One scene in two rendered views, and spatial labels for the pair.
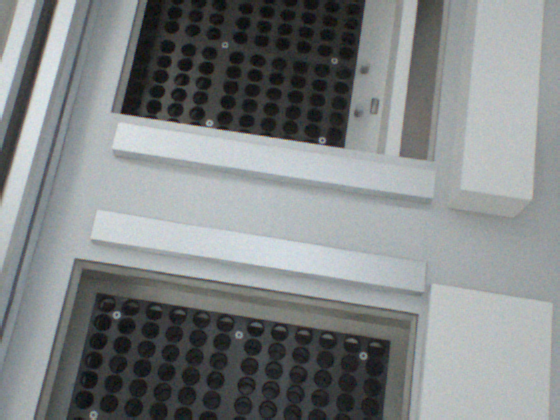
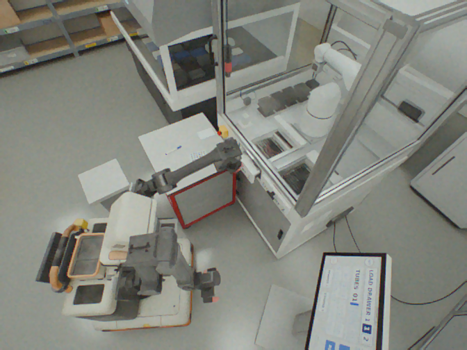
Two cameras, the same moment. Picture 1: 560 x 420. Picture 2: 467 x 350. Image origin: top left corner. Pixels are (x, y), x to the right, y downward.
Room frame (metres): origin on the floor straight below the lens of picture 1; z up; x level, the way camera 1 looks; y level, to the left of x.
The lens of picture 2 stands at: (-0.36, 0.93, 2.26)
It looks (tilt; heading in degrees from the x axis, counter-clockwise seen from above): 56 degrees down; 320
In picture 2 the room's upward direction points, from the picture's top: 1 degrees clockwise
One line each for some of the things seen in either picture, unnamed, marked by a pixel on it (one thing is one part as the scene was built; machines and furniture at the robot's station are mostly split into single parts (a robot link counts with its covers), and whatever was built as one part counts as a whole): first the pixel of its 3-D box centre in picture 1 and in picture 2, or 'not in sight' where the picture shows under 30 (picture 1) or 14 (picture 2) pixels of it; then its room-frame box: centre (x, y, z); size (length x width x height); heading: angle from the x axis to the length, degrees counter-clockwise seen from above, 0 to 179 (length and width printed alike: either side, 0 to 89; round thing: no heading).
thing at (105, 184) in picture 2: not in sight; (122, 204); (0.96, 1.03, 0.38); 0.30 x 0.30 x 0.76; 84
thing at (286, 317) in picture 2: not in sight; (311, 321); (-0.60, 0.47, 0.51); 0.50 x 0.45 x 1.02; 29
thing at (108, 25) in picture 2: not in sight; (112, 20); (4.25, -0.31, 0.28); 0.41 x 0.32 x 0.28; 84
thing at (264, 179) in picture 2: not in sight; (274, 194); (0.07, 0.21, 0.87); 0.29 x 0.02 x 0.11; 171
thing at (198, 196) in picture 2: not in sight; (192, 176); (0.83, 0.40, 0.38); 0.62 x 0.58 x 0.76; 171
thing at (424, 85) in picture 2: not in sight; (414, 111); (-0.22, -0.23, 1.52); 0.87 x 0.01 x 0.86; 81
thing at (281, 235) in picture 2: not in sight; (292, 175); (0.26, -0.30, 0.40); 1.03 x 0.95 x 0.80; 171
